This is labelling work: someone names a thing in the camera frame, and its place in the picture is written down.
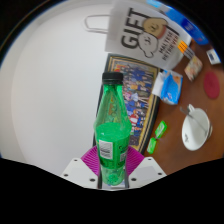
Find framed group photo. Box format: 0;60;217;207
92;53;161;155

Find blue detergent bottle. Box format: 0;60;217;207
146;0;209;46

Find thin grey stirring stick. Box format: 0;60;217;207
179;104;212;135

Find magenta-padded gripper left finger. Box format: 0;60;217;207
60;145;101;189

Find small green packet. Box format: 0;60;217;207
146;137;158;155
154;120;168;139

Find small colourful packet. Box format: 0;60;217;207
184;54;204;82

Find round red coaster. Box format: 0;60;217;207
203;70;221;100

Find white paper gift bag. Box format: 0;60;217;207
83;0;193;71

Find white remote control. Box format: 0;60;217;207
205;48;222;65

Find patterned paper cup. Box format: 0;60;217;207
181;103;213;152

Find green plastic drink bottle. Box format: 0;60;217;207
93;71;132;187

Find blue tissue pack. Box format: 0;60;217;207
152;69;184;106

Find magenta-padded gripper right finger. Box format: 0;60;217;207
123;145;168;189

